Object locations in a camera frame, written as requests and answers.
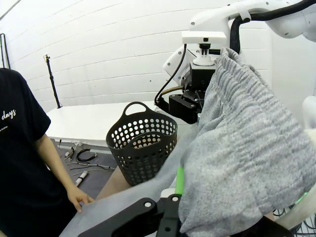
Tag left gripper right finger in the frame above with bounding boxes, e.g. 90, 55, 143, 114
243, 190, 310, 237

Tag white side table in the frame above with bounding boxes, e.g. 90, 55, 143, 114
45, 100, 178, 149

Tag black cable loop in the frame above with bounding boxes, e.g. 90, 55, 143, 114
76, 148, 98, 163

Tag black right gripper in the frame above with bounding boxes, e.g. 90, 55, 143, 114
181, 63, 218, 105

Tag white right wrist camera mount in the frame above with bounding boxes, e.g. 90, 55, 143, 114
182, 31, 227, 67

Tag person in black t-shirt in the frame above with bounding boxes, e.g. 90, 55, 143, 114
0, 68, 78, 237

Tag black pipe stand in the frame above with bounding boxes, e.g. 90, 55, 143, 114
0, 33, 12, 70

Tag person's left forearm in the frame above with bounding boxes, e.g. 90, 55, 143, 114
34, 133, 80, 196

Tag black perforated plastic basket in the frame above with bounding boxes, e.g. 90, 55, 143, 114
106, 101, 179, 187

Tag white tube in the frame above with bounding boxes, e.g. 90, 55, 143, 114
75, 170, 89, 187

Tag grey training pants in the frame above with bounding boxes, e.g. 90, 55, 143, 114
59, 46, 316, 237

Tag black tripod stand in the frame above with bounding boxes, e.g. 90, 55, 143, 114
42, 53, 63, 110

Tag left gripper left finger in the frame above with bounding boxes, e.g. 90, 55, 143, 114
80, 166, 186, 237

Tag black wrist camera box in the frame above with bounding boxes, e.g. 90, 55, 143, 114
168, 93, 198, 124

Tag black right arm hose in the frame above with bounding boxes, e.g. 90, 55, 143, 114
228, 0, 316, 55

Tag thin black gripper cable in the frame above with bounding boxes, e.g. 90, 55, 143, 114
154, 43, 188, 110

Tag person's left hand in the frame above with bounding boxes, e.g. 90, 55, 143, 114
67, 187, 95, 213

